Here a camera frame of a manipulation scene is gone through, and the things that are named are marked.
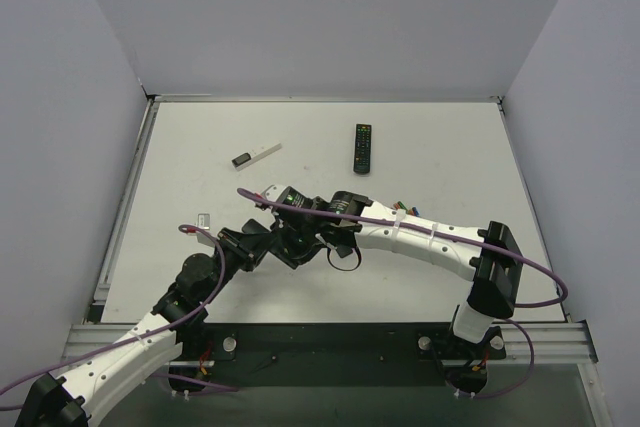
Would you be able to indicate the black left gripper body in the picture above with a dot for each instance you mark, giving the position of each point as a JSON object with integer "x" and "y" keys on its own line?
{"x": 241, "y": 245}

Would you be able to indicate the black remote coloured buttons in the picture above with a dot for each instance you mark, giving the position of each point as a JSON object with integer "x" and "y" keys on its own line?
{"x": 362, "y": 149}

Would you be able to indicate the white remote with display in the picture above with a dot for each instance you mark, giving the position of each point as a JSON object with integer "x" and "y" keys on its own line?
{"x": 254, "y": 155}

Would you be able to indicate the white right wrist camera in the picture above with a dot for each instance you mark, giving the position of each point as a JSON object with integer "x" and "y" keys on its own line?
{"x": 272, "y": 196}

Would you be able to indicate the black battery cover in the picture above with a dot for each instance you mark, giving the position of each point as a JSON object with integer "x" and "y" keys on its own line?
{"x": 343, "y": 251}

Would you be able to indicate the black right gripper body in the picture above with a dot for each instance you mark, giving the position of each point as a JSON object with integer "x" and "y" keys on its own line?
{"x": 288, "y": 235}

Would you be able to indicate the aluminium front frame rail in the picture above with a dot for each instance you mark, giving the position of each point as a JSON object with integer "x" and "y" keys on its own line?
{"x": 542, "y": 342}

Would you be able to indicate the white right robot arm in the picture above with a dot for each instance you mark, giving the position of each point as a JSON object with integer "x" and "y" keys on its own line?
{"x": 461, "y": 251}

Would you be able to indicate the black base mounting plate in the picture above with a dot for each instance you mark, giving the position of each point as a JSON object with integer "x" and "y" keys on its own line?
{"x": 322, "y": 370}

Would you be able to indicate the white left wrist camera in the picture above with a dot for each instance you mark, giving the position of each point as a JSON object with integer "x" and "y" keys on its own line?
{"x": 202, "y": 227}

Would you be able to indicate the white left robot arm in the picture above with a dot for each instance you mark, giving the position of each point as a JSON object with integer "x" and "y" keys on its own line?
{"x": 87, "y": 392}

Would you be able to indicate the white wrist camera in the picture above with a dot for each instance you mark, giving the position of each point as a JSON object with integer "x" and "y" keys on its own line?
{"x": 202, "y": 227}
{"x": 272, "y": 196}

